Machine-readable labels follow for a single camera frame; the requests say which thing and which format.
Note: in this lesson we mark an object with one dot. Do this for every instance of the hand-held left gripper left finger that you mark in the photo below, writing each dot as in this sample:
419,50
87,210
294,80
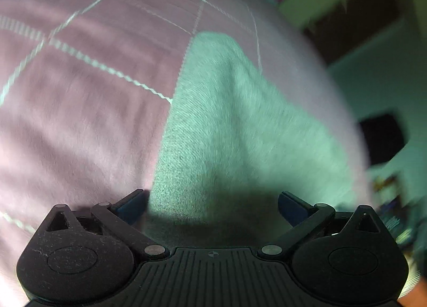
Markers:
128,207

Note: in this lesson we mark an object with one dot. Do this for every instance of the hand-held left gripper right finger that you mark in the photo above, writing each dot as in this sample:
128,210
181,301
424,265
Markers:
291,207

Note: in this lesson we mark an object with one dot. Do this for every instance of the green towel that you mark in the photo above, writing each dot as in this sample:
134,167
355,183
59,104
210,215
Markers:
216,127

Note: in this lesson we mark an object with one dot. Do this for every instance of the pink checkered bed cover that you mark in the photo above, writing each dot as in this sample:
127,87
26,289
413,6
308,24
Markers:
83,110

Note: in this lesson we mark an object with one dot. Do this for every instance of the black box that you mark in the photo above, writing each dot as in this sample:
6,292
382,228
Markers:
383,138

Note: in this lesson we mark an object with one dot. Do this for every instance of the dark wooden door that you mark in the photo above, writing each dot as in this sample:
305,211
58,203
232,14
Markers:
353,20

